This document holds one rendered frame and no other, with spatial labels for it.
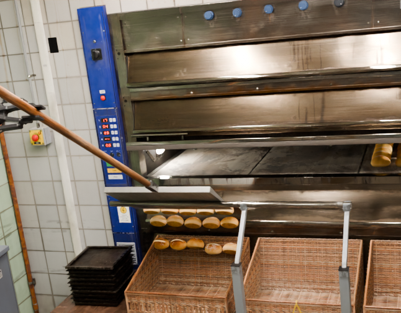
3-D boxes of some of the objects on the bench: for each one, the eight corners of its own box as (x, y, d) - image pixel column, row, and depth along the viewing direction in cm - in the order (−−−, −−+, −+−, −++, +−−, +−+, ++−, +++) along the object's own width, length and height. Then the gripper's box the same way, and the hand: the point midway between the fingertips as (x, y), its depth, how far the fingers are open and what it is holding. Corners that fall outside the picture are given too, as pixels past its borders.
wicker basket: (261, 282, 345) (257, 235, 338) (367, 287, 326) (364, 238, 319) (238, 328, 301) (232, 276, 294) (357, 337, 282) (354, 281, 275)
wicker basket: (162, 277, 366) (156, 233, 359) (256, 282, 346) (251, 235, 340) (126, 318, 322) (118, 269, 315) (230, 327, 302) (224, 274, 296)
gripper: (-6, 97, 220) (52, 94, 212) (-14, 140, 216) (45, 138, 207) (-19, 89, 213) (40, 85, 205) (-28, 133, 209) (31, 131, 201)
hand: (33, 112), depth 207 cm, fingers closed on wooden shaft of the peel, 3 cm apart
